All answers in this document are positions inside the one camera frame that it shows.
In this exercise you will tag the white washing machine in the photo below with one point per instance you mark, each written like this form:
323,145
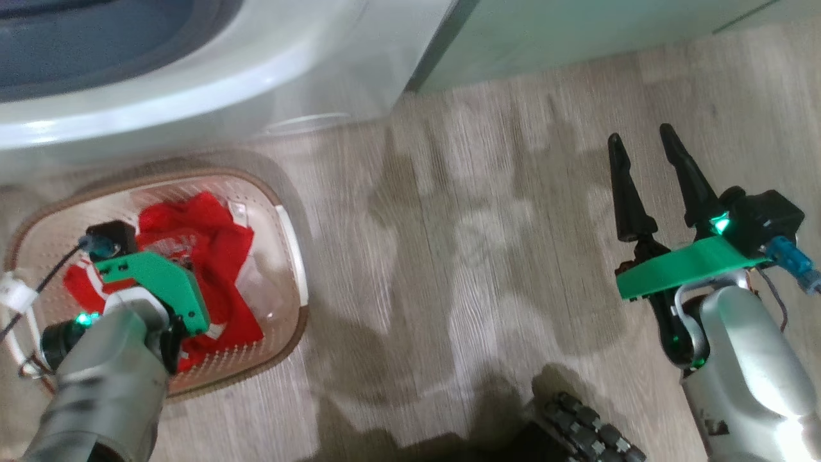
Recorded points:
256,70

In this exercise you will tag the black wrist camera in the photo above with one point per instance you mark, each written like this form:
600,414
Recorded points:
766,218
115,237

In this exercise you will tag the red jersey clothes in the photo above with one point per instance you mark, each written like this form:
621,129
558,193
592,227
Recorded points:
218,256

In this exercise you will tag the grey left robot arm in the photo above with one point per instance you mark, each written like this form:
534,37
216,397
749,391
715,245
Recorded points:
102,385

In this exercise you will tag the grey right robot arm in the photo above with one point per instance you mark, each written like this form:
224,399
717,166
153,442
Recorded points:
750,366

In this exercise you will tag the pale green cabinet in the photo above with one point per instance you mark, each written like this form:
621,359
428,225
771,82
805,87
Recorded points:
577,32

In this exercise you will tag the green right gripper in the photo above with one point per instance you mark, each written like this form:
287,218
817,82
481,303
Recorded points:
686,263

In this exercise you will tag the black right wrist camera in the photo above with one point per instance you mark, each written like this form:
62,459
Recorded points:
766,218

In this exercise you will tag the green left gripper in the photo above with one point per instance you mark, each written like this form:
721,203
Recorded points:
170,285

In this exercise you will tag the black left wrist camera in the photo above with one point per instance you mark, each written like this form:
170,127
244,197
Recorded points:
115,237

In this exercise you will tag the black round washing machine door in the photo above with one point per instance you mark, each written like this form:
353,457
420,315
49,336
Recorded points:
83,45

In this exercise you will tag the cream perforated laundry basket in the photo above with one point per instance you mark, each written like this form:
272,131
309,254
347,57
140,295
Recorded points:
282,256

